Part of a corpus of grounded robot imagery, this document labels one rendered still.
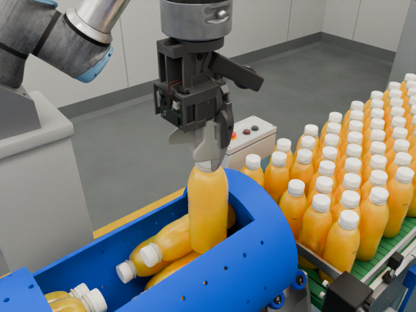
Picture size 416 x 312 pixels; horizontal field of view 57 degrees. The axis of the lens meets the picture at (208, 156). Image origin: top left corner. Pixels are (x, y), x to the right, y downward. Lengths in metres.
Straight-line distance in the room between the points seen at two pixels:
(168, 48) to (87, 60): 0.74
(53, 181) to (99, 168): 1.64
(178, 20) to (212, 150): 0.20
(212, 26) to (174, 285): 0.37
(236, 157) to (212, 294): 0.55
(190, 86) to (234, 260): 0.30
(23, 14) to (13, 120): 0.29
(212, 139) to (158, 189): 2.14
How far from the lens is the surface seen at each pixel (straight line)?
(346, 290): 0.89
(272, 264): 0.70
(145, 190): 2.69
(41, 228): 1.43
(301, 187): 0.94
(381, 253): 1.14
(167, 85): 0.51
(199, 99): 0.50
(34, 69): 3.46
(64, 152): 1.30
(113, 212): 2.56
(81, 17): 1.19
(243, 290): 0.67
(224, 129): 0.54
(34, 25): 1.21
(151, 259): 0.74
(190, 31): 0.47
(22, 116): 1.23
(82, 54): 1.20
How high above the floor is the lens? 1.68
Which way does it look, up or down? 34 degrees down
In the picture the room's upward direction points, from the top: straight up
